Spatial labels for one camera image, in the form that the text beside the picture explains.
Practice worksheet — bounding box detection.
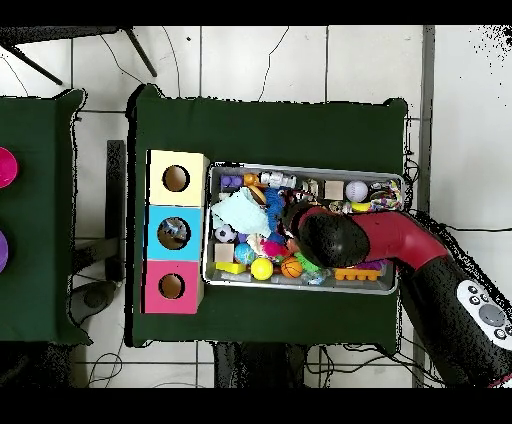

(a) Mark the green spiky ball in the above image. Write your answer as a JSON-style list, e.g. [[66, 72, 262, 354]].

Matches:
[[294, 252, 321, 273]]

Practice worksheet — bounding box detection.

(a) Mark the grey stand base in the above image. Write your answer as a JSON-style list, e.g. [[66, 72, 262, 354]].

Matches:
[[69, 279, 121, 326]]

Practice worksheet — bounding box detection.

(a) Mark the small soccer ball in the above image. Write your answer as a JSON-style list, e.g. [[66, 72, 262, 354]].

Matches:
[[214, 224, 238, 244]]

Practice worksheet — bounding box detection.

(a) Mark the wooden box with three holes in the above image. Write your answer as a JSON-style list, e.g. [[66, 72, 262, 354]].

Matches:
[[140, 149, 210, 315]]

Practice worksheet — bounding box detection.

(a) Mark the mint green cloth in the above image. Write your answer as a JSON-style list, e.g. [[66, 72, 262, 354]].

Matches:
[[210, 186, 272, 237]]

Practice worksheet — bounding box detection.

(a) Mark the pink bowl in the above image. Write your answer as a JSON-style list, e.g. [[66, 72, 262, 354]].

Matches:
[[0, 146, 20, 189]]

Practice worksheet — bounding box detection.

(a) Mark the black power cable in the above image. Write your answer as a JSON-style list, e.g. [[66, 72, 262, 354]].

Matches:
[[443, 224, 512, 234]]

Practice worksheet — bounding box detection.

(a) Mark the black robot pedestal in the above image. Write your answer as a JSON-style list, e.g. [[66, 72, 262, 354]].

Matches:
[[213, 342, 307, 388]]

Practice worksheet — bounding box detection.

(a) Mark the shallow metal mesh bin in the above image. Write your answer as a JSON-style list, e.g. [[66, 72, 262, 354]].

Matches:
[[201, 161, 405, 296]]

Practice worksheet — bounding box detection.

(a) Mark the silver toy robot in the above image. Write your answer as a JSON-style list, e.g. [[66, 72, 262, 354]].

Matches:
[[258, 170, 298, 190]]

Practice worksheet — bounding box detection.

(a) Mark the black panel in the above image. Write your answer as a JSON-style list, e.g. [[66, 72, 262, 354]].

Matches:
[[105, 139, 127, 281]]

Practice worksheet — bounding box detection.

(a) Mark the dark green side table cloth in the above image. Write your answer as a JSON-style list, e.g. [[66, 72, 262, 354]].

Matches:
[[0, 89, 92, 346]]

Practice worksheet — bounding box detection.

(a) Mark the crushed clear plastic bottle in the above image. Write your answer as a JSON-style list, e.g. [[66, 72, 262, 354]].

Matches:
[[300, 268, 333, 286]]

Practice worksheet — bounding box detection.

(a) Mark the purple bowl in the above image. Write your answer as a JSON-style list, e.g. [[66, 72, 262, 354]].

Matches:
[[0, 229, 10, 274]]

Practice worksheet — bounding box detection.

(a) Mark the yellow foam ball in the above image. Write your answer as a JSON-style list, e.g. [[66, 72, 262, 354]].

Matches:
[[250, 257, 275, 282]]

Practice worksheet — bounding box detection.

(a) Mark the clear bottle with blue label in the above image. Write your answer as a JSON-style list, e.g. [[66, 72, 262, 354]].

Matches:
[[160, 218, 189, 242]]

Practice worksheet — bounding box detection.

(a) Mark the black tripod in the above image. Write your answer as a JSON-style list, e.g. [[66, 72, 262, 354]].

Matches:
[[0, 25, 158, 86]]

